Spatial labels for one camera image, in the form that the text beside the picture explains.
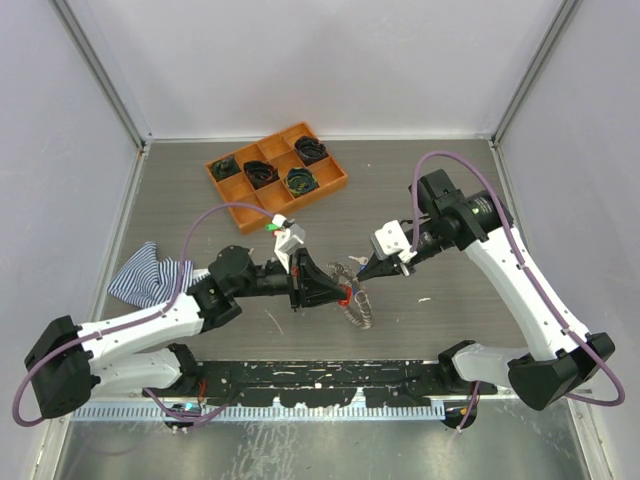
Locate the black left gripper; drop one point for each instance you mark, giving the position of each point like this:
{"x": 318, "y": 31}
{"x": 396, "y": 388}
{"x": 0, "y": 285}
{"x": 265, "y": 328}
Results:
{"x": 307, "y": 284}

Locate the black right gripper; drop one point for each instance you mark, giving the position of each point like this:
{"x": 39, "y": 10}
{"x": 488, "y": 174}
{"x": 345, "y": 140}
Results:
{"x": 386, "y": 266}

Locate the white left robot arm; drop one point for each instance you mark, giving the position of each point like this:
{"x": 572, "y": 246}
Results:
{"x": 71, "y": 363}

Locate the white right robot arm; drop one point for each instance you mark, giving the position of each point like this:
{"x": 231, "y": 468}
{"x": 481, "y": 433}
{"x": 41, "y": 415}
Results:
{"x": 553, "y": 362}

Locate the blue yellow rolled tie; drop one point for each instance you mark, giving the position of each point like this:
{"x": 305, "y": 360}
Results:
{"x": 300, "y": 181}

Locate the orange compartment tray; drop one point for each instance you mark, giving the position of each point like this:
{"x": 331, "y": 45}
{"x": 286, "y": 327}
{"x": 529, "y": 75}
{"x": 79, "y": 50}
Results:
{"x": 280, "y": 173}

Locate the dark rolled tie far left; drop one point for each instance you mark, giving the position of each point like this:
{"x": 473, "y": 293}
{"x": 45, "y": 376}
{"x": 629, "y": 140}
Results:
{"x": 224, "y": 168}

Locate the blue striped cloth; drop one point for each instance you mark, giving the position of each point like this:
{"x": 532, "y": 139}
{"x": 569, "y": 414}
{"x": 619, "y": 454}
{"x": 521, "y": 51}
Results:
{"x": 144, "y": 280}

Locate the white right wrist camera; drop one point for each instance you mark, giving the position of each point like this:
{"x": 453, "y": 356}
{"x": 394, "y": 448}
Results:
{"x": 390, "y": 240}

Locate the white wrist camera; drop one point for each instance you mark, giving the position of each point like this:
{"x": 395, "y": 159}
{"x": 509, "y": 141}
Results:
{"x": 287, "y": 241}
{"x": 390, "y": 240}

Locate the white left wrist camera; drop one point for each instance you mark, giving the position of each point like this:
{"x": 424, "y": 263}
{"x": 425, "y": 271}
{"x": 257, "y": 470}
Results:
{"x": 287, "y": 241}

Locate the black mounting base plate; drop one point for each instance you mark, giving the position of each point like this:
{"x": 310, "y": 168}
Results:
{"x": 315, "y": 384}

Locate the slotted cable duct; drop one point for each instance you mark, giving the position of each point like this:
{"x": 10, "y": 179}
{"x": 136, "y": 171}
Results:
{"x": 356, "y": 411}

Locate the aluminium corner post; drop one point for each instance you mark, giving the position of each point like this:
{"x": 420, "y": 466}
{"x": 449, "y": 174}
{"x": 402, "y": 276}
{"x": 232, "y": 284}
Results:
{"x": 550, "y": 40}

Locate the left aluminium frame post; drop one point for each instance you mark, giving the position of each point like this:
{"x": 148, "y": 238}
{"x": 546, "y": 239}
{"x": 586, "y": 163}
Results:
{"x": 84, "y": 31}

